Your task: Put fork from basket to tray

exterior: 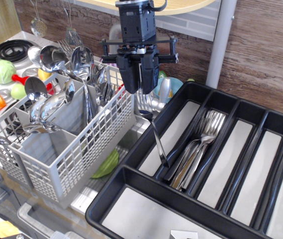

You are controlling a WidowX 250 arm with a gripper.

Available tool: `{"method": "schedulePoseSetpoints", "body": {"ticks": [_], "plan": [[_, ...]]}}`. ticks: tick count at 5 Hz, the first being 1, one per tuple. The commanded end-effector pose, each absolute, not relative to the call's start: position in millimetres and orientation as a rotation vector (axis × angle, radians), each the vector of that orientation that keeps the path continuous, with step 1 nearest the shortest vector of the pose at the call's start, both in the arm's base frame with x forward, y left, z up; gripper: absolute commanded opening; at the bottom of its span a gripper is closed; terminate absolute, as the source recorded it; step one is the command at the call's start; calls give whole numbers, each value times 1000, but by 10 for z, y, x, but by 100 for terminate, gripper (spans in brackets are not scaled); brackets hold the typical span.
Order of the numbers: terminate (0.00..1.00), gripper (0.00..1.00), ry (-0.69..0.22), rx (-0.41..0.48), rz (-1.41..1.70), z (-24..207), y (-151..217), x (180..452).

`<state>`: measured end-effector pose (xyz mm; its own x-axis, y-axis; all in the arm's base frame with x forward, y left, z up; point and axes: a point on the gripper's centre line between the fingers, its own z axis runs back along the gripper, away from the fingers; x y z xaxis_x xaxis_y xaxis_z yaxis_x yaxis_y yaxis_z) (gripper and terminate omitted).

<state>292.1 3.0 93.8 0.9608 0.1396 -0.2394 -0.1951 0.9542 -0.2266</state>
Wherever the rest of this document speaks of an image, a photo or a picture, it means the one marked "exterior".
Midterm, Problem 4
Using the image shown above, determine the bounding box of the hanging steel slotted spatula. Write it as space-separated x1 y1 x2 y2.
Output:
62 0 83 47

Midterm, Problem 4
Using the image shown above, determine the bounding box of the light wooden shelf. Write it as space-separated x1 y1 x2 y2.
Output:
74 0 214 16

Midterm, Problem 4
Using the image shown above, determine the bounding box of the yellow toy fruit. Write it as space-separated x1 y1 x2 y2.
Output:
0 221 20 239

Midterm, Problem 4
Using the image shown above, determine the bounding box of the green toy cabbage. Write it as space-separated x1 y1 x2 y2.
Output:
0 59 16 84

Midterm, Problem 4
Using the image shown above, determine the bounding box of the pile of steel forks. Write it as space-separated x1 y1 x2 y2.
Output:
170 110 226 190

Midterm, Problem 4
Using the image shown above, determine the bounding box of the black stove coil burner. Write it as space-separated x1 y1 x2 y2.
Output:
0 39 34 63

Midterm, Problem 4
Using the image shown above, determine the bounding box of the steel fork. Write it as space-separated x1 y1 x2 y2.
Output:
136 88 170 168

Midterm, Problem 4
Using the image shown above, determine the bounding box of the green toy leaf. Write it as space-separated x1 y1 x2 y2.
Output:
91 149 119 179

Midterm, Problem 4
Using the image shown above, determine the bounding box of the large steel spoon upright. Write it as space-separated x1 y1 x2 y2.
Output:
71 46 94 123

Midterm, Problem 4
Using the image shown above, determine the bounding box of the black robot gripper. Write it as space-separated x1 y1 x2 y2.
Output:
101 0 178 95

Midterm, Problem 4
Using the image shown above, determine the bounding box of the silver kitchen faucet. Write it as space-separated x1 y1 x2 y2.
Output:
108 23 172 115

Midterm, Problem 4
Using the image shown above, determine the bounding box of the hanging steel skimmer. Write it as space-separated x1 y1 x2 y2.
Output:
30 0 47 38

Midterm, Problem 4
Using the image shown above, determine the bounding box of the large steel ladle spoon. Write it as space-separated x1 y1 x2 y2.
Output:
29 93 65 122

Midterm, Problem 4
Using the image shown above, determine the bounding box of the small steel spoon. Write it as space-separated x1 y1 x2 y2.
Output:
24 77 47 101

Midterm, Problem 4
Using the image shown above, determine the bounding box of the steel spoon lying low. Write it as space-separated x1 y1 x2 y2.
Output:
22 121 61 133

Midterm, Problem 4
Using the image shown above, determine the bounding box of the purple toy onion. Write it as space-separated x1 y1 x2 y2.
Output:
107 63 117 68

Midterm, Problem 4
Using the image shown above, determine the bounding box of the green toy lime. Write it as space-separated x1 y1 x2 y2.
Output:
10 83 26 100

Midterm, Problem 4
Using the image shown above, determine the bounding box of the grey metal post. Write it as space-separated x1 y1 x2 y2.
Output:
205 0 237 89

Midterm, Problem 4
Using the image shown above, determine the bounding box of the blue plastic cup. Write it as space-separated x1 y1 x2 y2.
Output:
153 77 183 103

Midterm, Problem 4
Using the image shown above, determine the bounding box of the black cutlery tray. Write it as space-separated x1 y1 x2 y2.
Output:
85 82 283 239

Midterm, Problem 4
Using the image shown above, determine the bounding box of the grey plastic cutlery basket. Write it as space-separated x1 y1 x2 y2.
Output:
0 65 136 208

